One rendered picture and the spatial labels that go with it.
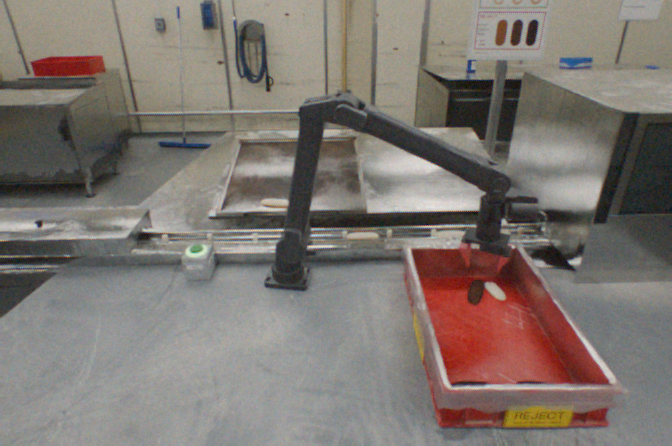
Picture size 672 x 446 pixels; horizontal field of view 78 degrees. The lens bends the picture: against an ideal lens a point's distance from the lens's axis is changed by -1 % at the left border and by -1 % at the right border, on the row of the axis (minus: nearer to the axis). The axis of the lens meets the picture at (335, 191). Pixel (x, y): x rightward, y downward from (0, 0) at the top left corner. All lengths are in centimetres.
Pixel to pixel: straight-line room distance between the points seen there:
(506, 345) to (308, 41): 418
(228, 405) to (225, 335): 19
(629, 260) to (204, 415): 111
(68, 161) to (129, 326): 289
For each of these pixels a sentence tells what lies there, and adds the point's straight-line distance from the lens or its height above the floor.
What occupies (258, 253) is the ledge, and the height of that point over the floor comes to 86.
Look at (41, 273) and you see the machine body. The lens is 154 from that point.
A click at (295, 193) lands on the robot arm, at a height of 110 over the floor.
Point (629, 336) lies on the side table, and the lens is 124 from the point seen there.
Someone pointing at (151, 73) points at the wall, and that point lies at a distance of 527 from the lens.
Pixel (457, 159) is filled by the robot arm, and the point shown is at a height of 121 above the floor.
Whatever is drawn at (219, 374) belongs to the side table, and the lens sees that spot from 100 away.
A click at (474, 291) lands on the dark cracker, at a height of 84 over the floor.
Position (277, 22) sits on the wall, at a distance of 486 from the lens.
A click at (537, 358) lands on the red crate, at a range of 108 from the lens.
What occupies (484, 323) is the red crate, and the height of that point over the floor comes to 82.
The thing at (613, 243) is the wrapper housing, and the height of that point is 95.
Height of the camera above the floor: 155
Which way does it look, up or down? 26 degrees down
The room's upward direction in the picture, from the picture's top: 1 degrees counter-clockwise
